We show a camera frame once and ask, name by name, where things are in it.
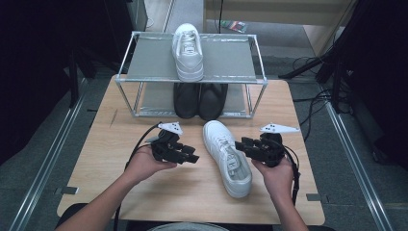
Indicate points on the light wooden cabinet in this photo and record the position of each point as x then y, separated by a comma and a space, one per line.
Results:
272, 12

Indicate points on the person's right hand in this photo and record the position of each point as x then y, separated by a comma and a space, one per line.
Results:
280, 179

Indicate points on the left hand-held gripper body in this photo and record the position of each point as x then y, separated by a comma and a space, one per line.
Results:
165, 149

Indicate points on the metal shoe rack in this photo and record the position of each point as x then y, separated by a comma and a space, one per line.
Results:
150, 61

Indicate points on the colourful packet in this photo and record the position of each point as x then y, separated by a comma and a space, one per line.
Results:
234, 25

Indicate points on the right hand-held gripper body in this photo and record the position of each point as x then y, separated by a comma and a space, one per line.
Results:
271, 150

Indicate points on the person's dark trouser leg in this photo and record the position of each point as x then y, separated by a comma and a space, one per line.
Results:
320, 228
61, 215

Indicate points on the metal floor rail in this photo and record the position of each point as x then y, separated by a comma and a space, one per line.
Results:
356, 160
41, 176

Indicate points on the person's left hand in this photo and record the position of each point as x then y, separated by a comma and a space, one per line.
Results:
142, 165

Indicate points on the person's grey clothing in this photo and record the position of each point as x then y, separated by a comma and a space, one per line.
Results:
189, 227

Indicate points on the black stand leg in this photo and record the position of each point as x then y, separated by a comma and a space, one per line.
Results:
301, 69

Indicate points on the black slipper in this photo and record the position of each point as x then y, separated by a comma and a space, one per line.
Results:
213, 101
187, 99

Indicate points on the black curtain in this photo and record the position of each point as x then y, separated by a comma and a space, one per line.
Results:
38, 64
378, 64

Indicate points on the white sneaker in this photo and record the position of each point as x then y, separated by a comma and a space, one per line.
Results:
218, 141
187, 61

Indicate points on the grey floor bracket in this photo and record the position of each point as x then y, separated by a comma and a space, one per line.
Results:
65, 190
316, 197

